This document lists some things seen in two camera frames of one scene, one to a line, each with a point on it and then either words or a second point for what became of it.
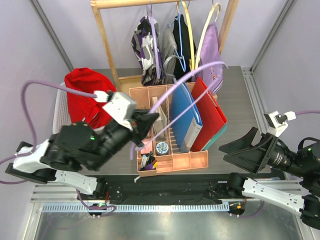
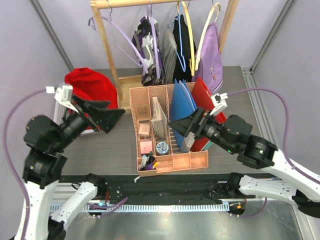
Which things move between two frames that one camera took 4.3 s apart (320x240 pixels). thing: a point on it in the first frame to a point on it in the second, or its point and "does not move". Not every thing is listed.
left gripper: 144,120 to 99,115
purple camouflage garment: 142,43 does not move
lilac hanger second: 151,16 does not move
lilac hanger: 223,63 to 125,36
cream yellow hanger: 192,61 does not move
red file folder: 211,115 does not move
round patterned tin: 162,148 does not move
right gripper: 250,158 to 193,123
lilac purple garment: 212,77 does not move
